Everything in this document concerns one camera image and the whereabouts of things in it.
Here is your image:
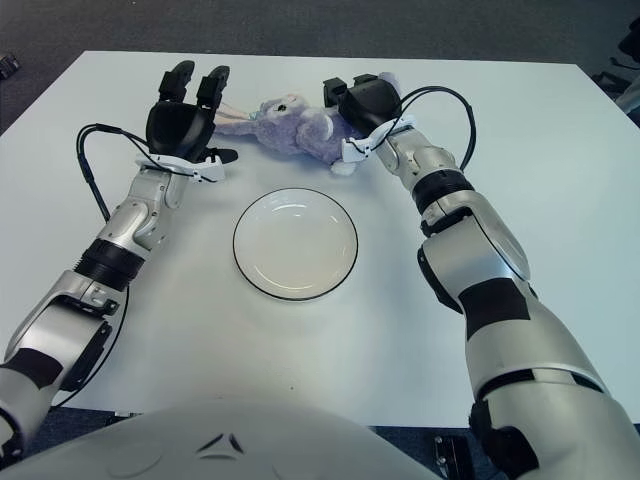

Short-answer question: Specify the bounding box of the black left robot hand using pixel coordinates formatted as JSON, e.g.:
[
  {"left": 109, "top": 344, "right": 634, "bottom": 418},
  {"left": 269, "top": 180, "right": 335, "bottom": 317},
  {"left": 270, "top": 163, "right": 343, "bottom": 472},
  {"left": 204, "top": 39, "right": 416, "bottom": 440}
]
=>
[{"left": 144, "top": 59, "right": 241, "bottom": 164}]

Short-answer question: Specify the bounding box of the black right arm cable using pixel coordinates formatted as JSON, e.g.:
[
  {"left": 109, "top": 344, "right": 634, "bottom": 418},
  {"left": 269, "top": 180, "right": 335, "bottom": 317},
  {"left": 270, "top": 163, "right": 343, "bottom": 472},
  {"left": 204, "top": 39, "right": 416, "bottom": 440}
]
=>
[{"left": 398, "top": 86, "right": 476, "bottom": 172}]

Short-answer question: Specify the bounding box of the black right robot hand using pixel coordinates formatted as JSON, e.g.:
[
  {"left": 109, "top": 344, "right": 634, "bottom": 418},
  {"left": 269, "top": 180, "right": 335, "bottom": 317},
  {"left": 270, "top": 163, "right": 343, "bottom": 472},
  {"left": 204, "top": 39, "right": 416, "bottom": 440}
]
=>
[{"left": 322, "top": 73, "right": 404, "bottom": 139}]

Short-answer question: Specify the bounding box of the white box on right wrist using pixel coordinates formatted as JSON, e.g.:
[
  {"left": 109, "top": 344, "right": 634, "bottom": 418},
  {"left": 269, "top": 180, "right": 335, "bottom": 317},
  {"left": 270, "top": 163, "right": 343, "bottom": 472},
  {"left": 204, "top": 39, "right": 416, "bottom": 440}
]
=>
[{"left": 340, "top": 136, "right": 375, "bottom": 165}]

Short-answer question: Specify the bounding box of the brown and black floor box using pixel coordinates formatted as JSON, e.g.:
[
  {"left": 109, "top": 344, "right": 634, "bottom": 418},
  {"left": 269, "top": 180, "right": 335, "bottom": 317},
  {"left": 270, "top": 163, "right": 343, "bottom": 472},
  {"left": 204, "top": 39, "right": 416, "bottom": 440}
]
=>
[{"left": 0, "top": 51, "right": 22, "bottom": 79}]

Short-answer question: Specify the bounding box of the white box on left wrist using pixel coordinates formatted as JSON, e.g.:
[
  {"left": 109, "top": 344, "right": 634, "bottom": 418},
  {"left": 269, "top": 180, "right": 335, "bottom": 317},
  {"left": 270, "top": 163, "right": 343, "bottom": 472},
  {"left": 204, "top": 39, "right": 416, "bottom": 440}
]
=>
[{"left": 136, "top": 153, "right": 227, "bottom": 185}]

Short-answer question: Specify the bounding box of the white plate with black rim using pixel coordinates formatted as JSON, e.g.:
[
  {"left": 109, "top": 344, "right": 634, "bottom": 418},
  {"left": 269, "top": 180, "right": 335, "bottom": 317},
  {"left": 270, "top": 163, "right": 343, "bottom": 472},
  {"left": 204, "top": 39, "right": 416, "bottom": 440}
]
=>
[{"left": 231, "top": 186, "right": 360, "bottom": 302}]

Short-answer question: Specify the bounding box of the grey robot torso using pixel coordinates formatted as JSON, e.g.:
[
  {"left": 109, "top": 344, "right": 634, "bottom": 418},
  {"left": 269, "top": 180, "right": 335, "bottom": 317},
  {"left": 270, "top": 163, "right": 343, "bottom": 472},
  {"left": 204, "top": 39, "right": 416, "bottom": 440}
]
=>
[{"left": 0, "top": 391, "right": 444, "bottom": 480}]

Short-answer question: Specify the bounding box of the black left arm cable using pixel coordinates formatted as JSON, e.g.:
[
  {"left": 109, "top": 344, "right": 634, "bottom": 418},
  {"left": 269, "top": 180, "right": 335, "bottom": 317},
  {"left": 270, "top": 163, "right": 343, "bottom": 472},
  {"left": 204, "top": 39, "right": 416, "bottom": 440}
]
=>
[{"left": 75, "top": 122, "right": 152, "bottom": 222}]

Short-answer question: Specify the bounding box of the black bracket under table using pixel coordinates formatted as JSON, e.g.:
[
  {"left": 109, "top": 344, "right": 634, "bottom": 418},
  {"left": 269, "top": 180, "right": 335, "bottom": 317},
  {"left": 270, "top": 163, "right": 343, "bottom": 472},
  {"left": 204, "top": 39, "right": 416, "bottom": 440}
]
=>
[{"left": 431, "top": 433, "right": 472, "bottom": 480}]

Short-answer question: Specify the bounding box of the white box on wrist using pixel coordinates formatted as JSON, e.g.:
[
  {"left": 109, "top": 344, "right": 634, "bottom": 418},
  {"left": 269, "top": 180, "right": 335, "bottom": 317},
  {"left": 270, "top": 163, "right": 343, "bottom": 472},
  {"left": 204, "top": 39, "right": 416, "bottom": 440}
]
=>
[
  {"left": 340, "top": 136, "right": 375, "bottom": 165},
  {"left": 136, "top": 153, "right": 227, "bottom": 185}
]

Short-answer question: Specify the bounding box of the purple plush bunny doll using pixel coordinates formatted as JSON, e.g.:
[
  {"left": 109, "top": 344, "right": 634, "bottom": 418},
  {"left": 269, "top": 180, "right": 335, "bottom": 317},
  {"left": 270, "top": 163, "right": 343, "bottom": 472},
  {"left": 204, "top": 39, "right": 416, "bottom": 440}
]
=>
[{"left": 213, "top": 71, "right": 402, "bottom": 178}]

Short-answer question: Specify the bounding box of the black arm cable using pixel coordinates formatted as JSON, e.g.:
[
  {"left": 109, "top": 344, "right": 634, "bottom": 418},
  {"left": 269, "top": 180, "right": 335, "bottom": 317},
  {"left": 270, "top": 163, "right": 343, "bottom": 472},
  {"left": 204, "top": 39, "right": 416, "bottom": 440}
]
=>
[
  {"left": 75, "top": 122, "right": 152, "bottom": 222},
  {"left": 398, "top": 86, "right": 476, "bottom": 172}
]

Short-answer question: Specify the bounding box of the dark office chair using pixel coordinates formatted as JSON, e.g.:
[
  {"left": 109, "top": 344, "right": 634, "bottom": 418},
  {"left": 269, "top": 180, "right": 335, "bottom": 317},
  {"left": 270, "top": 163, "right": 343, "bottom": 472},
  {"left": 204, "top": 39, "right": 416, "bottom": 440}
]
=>
[{"left": 591, "top": 28, "right": 640, "bottom": 117}]

